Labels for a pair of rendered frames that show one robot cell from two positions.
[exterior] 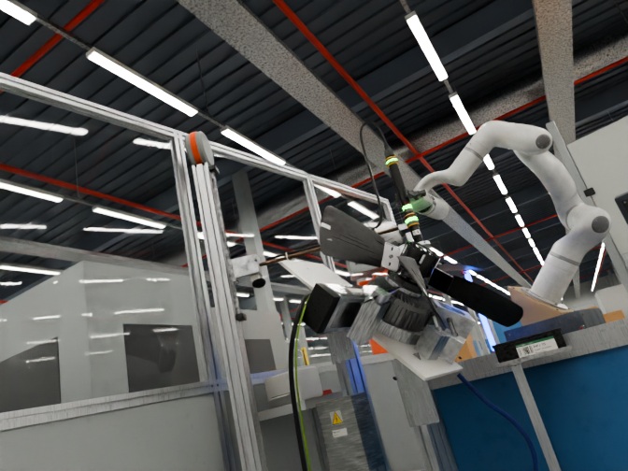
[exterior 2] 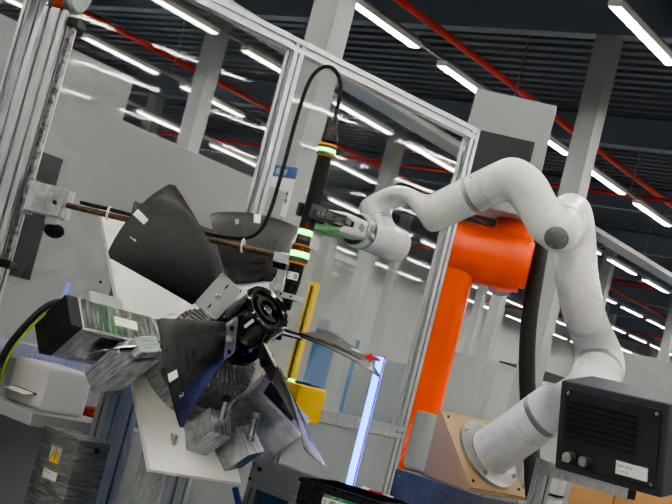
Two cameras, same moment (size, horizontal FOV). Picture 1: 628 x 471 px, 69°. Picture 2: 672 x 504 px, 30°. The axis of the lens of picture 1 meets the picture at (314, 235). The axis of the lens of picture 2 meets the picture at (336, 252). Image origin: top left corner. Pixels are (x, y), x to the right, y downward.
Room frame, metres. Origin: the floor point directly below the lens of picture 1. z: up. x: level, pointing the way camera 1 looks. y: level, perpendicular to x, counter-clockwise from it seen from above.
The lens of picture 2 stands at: (-1.23, -0.90, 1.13)
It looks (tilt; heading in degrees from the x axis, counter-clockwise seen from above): 5 degrees up; 9
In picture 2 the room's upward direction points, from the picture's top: 14 degrees clockwise
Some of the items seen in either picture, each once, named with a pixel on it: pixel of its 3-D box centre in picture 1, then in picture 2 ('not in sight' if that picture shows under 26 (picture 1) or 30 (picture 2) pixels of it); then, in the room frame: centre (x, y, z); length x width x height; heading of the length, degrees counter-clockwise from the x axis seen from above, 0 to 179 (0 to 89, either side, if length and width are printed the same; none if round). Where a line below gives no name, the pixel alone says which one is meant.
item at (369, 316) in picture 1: (368, 319); (122, 365); (1.33, -0.09, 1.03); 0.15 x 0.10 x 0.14; 53
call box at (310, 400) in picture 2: not in sight; (288, 401); (2.03, -0.34, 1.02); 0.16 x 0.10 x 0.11; 53
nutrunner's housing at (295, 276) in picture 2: (403, 196); (310, 212); (1.57, -0.36, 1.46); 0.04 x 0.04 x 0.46
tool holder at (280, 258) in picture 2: (413, 235); (289, 277); (1.57, -0.35, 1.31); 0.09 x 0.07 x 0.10; 88
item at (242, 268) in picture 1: (246, 268); (47, 200); (1.59, 0.27, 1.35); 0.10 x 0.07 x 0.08; 88
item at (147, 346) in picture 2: (380, 295); (144, 347); (1.30, -0.14, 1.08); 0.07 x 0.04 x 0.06; 154
